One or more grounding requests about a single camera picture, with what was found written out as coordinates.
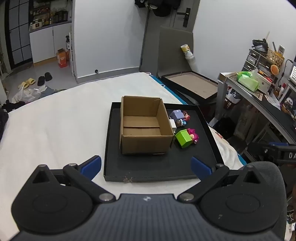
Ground dark clothes pile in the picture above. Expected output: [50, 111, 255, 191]
[0, 100, 26, 139]

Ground white plastic bag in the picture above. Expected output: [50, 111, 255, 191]
[11, 85, 47, 103]

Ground black door lock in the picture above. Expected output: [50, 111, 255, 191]
[183, 8, 191, 27]

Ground black shallow tray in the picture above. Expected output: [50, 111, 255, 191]
[103, 102, 224, 182]

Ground black desk mat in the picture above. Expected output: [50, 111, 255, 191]
[252, 93, 296, 137]

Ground green toy box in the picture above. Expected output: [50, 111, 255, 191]
[175, 130, 193, 149]

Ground clear drawer organizer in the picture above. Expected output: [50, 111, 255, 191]
[242, 47, 270, 72]

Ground pink toy figure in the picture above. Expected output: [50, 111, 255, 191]
[187, 128, 200, 144]

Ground black framed glass door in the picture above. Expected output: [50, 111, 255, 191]
[5, 0, 33, 69]

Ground grey desk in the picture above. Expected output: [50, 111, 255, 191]
[217, 72, 296, 144]

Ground purple toy block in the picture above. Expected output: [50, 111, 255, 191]
[170, 110, 185, 121]

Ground grey leaning board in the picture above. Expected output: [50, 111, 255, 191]
[157, 26, 193, 77]

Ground orange carton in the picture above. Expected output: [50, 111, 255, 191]
[56, 48, 70, 68]

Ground patterned desk cloth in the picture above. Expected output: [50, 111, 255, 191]
[225, 72, 263, 94]

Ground row of kitchen shelf goods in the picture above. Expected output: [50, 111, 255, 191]
[29, 0, 72, 30]

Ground yellow label canister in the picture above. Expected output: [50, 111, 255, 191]
[181, 44, 193, 58]

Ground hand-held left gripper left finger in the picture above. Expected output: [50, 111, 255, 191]
[31, 155, 116, 204]

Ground green tissue pack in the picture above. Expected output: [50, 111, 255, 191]
[237, 71, 259, 92]

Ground dark hanging clothes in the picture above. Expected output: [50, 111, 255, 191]
[134, 0, 181, 17]

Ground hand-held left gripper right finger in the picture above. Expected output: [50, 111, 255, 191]
[177, 156, 259, 204]

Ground black lid with brown inside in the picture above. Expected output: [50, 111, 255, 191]
[161, 71, 219, 106]

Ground white plastic cup stack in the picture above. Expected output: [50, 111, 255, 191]
[186, 56, 197, 70]

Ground panda figurine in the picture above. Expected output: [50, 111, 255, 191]
[283, 97, 295, 112]

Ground wicker basket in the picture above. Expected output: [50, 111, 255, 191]
[266, 47, 284, 66]

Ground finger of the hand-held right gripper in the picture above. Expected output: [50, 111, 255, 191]
[251, 142, 289, 160]

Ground white floor cabinet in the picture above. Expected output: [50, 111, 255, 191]
[29, 21, 73, 64]

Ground grey door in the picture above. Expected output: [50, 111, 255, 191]
[140, 0, 200, 72]

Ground cardboard box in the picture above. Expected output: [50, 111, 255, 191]
[120, 95, 174, 155]

